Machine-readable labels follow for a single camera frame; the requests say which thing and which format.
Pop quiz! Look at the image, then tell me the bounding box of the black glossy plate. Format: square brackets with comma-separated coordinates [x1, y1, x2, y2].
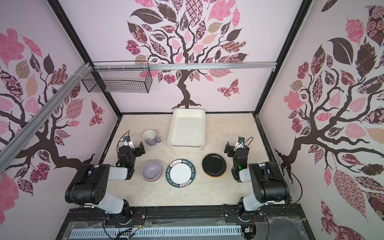
[202, 154, 227, 176]

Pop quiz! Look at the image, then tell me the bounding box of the lavender ceramic bowl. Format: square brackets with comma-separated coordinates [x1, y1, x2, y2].
[142, 161, 163, 182]

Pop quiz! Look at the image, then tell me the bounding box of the green rimmed lettered plate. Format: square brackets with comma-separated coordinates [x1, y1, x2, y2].
[166, 159, 196, 188]

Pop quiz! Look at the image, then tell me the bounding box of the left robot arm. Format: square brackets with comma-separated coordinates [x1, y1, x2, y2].
[65, 143, 146, 224]

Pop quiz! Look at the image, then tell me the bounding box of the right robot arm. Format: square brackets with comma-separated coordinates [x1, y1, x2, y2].
[224, 142, 290, 222]

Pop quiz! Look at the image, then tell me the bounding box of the white plastic bin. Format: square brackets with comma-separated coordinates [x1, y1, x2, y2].
[167, 109, 206, 152]

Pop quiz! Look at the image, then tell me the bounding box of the lavender ceramic mug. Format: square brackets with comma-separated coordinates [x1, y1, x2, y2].
[143, 130, 162, 147]

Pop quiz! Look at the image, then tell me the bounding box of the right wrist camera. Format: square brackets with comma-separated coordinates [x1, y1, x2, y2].
[237, 137, 245, 144]

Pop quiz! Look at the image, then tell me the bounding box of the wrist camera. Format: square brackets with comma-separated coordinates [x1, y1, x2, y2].
[237, 137, 245, 144]
[123, 136, 131, 145]

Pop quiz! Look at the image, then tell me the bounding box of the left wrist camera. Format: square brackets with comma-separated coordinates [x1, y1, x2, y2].
[123, 136, 131, 145]

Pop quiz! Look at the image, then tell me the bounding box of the black wire basket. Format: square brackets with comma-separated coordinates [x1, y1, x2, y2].
[82, 60, 153, 94]

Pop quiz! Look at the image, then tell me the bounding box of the white slotted cable duct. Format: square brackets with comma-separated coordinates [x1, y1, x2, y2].
[68, 226, 243, 240]

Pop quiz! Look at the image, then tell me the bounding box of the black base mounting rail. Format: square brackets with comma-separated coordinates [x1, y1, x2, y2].
[57, 204, 315, 240]

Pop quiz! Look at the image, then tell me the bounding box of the aluminium frame rail back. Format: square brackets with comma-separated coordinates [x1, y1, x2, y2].
[93, 62, 277, 71]

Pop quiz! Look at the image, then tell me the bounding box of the aluminium frame rail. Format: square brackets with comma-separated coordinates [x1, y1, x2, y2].
[93, 62, 277, 71]
[1, 63, 92, 173]

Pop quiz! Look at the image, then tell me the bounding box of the aluminium frame rail left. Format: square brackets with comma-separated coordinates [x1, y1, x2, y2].
[1, 63, 92, 173]

